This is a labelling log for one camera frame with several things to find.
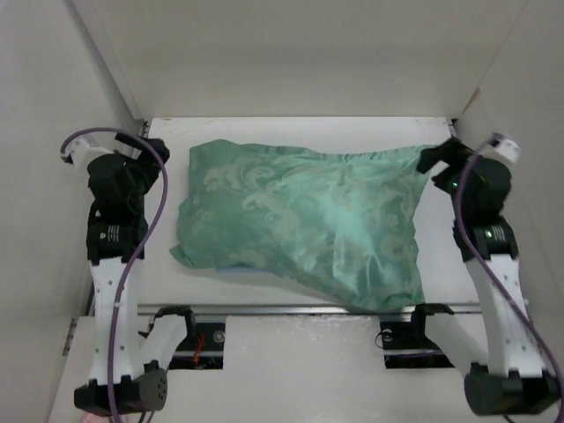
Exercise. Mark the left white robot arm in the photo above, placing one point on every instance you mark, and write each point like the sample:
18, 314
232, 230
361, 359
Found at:
129, 373

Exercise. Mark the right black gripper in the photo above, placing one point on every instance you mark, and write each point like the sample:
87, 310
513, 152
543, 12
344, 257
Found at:
451, 152

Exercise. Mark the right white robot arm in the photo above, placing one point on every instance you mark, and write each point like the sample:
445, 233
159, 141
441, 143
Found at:
516, 375

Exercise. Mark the light blue pillowcase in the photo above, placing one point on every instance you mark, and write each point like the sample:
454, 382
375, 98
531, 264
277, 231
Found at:
239, 268

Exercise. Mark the green cloth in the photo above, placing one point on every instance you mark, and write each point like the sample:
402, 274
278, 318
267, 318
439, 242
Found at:
340, 224

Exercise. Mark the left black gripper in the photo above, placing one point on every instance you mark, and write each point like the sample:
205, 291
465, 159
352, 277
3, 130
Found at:
147, 161

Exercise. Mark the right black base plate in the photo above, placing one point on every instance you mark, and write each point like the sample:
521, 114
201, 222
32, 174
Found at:
400, 335

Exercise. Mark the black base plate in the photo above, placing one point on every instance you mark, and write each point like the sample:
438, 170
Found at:
400, 335
208, 339

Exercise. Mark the pink plastic bag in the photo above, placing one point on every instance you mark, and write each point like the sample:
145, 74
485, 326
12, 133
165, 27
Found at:
92, 418

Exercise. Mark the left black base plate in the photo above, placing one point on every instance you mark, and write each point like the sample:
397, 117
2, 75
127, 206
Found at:
208, 339

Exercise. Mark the aluminium front rail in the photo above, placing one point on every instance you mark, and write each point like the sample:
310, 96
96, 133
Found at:
317, 309

